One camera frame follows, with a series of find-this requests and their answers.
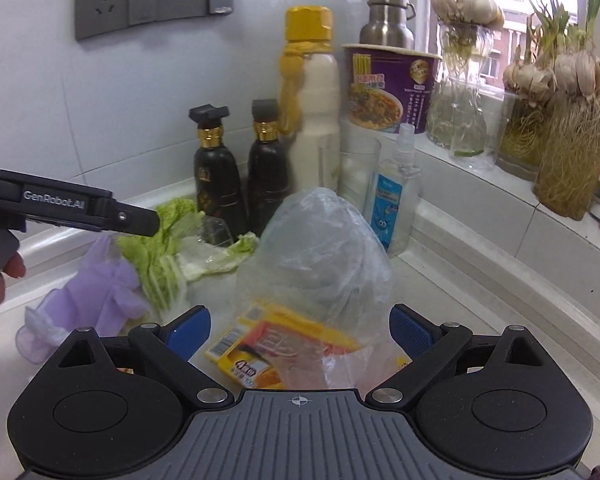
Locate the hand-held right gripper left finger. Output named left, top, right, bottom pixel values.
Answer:
left=54, top=306, right=234, bottom=408

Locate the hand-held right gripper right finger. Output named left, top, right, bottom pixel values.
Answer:
left=371, top=305, right=552, bottom=407

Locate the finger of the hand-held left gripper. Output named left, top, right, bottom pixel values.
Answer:
left=110, top=204, right=161, bottom=238

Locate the yellow snack packet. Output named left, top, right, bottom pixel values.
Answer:
left=204, top=299, right=363, bottom=392

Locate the purple rubber glove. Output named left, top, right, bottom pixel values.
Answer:
left=16, top=235, right=151, bottom=364

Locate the clear plastic bag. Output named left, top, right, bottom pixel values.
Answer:
left=234, top=187, right=397, bottom=392

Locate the napa cabbage leaf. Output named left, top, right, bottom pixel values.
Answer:
left=116, top=197, right=207, bottom=317
left=176, top=231, right=261, bottom=282

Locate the small clear plastic cup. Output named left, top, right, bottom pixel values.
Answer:
left=199, top=216, right=234, bottom=249

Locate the dark sauce bottle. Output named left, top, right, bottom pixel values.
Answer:
left=247, top=99, right=293, bottom=240
left=188, top=106, right=249, bottom=242

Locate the clear spray bottle blue label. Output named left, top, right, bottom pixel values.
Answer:
left=364, top=122, right=424, bottom=259

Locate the clear drinking glass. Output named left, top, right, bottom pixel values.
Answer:
left=319, top=135, right=383, bottom=207

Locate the white bottle with yellow cap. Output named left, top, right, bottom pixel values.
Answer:
left=278, top=6, right=342, bottom=195

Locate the sprouting garlic in plastic bottle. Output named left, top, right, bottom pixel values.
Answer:
left=531, top=0, right=600, bottom=222

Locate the purple instant noodle cup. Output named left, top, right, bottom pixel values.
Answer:
left=342, top=42, right=443, bottom=136

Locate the sprouting garlic in glass jar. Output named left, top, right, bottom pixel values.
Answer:
left=494, top=0, right=558, bottom=182

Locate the steel thermos bottle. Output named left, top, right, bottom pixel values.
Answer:
left=358, top=0, right=417, bottom=52

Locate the garlic bunch in glass vase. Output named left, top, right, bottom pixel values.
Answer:
left=426, top=0, right=507, bottom=162

